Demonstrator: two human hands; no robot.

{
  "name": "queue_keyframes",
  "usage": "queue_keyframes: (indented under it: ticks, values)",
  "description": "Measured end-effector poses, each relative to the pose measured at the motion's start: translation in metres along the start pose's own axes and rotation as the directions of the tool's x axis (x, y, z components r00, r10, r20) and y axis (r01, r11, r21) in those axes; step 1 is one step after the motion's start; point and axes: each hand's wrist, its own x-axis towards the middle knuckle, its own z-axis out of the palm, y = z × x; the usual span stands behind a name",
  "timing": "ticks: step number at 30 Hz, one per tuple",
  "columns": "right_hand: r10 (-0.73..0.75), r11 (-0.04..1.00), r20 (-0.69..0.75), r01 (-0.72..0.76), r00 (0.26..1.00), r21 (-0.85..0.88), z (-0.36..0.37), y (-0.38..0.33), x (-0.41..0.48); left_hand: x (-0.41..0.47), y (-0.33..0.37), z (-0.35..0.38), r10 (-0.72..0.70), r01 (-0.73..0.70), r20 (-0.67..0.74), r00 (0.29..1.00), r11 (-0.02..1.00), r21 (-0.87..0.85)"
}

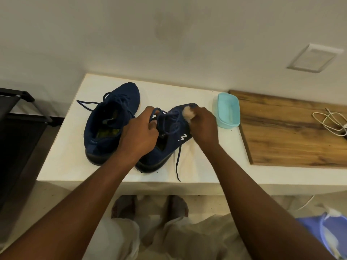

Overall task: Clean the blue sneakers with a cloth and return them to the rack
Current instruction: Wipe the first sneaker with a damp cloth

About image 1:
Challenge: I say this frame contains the white shorts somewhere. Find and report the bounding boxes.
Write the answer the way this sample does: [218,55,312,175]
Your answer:
[84,213,250,260]

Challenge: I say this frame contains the person's foot grey sock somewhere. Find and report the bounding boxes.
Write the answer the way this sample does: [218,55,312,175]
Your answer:
[111,195,136,220]
[166,195,189,222]

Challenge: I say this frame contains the light blue plastic container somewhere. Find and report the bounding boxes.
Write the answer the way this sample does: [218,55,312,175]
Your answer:
[216,92,241,130]

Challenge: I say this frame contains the white wall switch plate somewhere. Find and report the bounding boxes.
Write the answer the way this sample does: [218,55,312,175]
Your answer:
[286,43,345,73]

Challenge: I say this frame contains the brown wooden board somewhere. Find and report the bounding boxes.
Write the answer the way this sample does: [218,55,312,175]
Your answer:
[228,90,347,169]

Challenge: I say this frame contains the beige cleaning cloth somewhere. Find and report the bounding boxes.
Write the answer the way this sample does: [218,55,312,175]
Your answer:
[181,105,197,124]

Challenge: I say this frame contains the white spray bottle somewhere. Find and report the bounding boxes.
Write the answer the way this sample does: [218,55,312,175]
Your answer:
[321,205,343,260]

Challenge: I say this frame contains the person's right forearm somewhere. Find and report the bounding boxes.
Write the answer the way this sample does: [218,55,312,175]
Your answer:
[206,143,337,260]

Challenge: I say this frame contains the coiled white charging cable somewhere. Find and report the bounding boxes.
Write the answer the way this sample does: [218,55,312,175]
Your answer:
[312,107,347,137]

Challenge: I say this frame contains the person's right foot grey sock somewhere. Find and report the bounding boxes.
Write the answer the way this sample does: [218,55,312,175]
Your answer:
[166,195,189,222]

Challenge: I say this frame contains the person's right hand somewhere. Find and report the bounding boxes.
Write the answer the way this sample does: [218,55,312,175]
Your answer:
[187,107,219,150]

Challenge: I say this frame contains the person's left hand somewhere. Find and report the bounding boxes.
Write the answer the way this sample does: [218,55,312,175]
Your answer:
[116,106,160,161]

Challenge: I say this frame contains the person's left foot grey sock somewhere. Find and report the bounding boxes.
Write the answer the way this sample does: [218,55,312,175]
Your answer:
[111,195,136,220]

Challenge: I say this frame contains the black shoe rack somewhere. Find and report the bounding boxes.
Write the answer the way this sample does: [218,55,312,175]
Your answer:
[0,88,61,212]

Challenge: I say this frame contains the person's left forearm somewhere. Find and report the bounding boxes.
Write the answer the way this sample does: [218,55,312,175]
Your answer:
[0,151,140,260]

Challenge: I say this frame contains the white floor cable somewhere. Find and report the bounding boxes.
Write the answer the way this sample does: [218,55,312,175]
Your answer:
[295,195,315,212]

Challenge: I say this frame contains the blue plastic bag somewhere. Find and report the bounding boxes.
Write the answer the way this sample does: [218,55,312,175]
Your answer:
[295,212,347,260]

